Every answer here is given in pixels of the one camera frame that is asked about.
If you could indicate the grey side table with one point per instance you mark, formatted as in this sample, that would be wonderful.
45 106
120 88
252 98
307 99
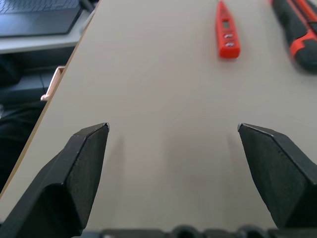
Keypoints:
37 42

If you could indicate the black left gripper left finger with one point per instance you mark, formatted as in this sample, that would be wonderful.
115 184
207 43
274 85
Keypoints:
74 178

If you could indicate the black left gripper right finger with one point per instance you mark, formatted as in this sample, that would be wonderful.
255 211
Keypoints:
277 173

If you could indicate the orange voltage tester pen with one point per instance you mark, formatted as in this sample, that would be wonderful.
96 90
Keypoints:
227 32

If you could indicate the black laptop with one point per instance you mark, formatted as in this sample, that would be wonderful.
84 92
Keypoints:
37 16

